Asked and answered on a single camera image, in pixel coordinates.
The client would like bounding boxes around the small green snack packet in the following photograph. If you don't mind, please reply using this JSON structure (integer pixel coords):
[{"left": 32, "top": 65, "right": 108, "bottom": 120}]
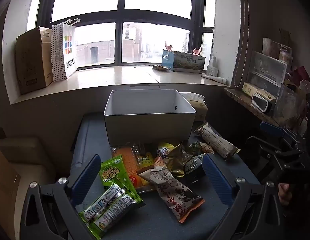
[{"left": 186, "top": 141, "right": 203, "bottom": 157}]

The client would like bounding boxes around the polka dot shopping bag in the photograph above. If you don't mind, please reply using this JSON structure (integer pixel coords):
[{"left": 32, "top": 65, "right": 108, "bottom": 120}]
[{"left": 51, "top": 18, "right": 82, "bottom": 82}]

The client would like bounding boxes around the long brown white snack packet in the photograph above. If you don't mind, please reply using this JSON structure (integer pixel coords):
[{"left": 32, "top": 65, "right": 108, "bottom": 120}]
[{"left": 194, "top": 122, "right": 241, "bottom": 161}]

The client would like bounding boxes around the orange cracker packet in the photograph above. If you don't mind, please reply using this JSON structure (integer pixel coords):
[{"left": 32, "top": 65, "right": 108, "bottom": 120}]
[{"left": 110, "top": 145, "right": 155, "bottom": 194}]

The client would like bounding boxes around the clear plastic bag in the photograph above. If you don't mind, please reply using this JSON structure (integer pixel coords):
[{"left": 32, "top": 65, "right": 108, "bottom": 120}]
[{"left": 273, "top": 84, "right": 308, "bottom": 128}]

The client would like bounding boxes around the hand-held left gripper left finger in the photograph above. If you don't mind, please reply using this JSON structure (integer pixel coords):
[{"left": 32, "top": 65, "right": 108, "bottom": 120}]
[{"left": 20, "top": 154, "right": 102, "bottom": 240}]

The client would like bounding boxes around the beige leather sofa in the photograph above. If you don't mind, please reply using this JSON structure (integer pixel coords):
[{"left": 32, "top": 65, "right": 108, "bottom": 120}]
[{"left": 0, "top": 137, "right": 57, "bottom": 240}]

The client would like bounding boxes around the small dark snack packet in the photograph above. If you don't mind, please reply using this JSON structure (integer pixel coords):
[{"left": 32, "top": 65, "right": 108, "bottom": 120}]
[{"left": 183, "top": 153, "right": 208, "bottom": 180}]

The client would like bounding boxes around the marble side shelf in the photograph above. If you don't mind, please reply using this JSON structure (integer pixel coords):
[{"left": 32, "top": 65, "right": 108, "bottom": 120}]
[{"left": 223, "top": 88, "right": 280, "bottom": 127}]

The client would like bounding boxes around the white tube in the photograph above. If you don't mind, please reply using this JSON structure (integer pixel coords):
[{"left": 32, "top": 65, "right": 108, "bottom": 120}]
[{"left": 201, "top": 75, "right": 231, "bottom": 85}]

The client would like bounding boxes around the person's right hand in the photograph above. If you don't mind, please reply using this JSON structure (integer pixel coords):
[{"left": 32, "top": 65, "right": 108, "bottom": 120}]
[{"left": 278, "top": 183, "right": 291, "bottom": 207}]

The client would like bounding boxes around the kraft tissue box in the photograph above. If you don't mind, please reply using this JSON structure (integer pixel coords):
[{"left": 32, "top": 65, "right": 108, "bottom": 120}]
[{"left": 180, "top": 92, "right": 208, "bottom": 122}]

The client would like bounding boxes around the white plastic bottle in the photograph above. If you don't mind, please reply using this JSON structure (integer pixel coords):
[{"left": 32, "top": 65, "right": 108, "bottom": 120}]
[{"left": 206, "top": 56, "right": 218, "bottom": 77}]

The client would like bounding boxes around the white cardboard box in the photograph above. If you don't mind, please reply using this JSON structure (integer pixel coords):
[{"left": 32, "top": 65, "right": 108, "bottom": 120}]
[{"left": 104, "top": 89, "right": 197, "bottom": 147}]

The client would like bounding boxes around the small tan snack packet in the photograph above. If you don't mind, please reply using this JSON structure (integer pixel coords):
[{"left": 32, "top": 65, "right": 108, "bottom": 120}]
[{"left": 199, "top": 142, "right": 215, "bottom": 155}]

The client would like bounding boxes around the beige illustrated snack packet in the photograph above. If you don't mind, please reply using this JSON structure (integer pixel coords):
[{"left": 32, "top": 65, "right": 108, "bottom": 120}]
[{"left": 138, "top": 166, "right": 205, "bottom": 223}]

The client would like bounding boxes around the black window frame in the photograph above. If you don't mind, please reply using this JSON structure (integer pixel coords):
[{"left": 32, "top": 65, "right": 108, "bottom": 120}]
[{"left": 36, "top": 0, "right": 216, "bottom": 70}]

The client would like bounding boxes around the marble windowsill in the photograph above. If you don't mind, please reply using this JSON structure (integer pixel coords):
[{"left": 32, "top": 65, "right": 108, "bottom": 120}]
[{"left": 11, "top": 65, "right": 230, "bottom": 105}]

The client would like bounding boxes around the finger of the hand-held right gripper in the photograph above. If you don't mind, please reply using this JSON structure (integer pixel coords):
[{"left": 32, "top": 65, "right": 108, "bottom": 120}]
[
  {"left": 260, "top": 121, "right": 303, "bottom": 155},
  {"left": 245, "top": 135, "right": 283, "bottom": 170}
]

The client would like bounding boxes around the yellow label snack packet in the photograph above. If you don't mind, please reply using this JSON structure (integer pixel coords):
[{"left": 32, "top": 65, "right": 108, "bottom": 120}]
[{"left": 135, "top": 151, "right": 155, "bottom": 170}]

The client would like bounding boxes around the blue printed tissue box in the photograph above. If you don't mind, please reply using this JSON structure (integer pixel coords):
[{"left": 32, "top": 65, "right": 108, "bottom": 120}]
[{"left": 162, "top": 49, "right": 206, "bottom": 73}]

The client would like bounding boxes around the brown cardboard box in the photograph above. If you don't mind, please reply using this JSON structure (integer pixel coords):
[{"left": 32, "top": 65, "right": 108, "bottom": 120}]
[{"left": 15, "top": 26, "right": 54, "bottom": 95}]

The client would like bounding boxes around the clear plastic drawer organizer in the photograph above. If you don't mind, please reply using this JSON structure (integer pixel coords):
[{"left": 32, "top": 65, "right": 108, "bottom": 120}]
[{"left": 246, "top": 51, "right": 288, "bottom": 98}]

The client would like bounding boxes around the green white small box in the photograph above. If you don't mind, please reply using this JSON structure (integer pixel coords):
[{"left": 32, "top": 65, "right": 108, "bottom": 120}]
[{"left": 242, "top": 82, "right": 260, "bottom": 97}]

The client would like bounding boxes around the brown paper packet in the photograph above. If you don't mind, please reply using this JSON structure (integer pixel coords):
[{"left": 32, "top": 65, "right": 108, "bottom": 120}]
[{"left": 262, "top": 37, "right": 293, "bottom": 63}]

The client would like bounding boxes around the red box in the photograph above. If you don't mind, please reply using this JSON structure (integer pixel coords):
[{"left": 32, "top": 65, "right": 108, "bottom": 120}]
[{"left": 292, "top": 66, "right": 310, "bottom": 85}]

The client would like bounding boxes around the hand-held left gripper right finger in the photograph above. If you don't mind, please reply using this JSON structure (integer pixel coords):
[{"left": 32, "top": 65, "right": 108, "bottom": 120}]
[{"left": 202, "top": 154, "right": 281, "bottom": 240}]

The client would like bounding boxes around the gold snack packet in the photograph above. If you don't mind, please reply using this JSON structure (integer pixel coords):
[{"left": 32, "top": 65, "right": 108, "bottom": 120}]
[{"left": 167, "top": 142, "right": 193, "bottom": 178}]

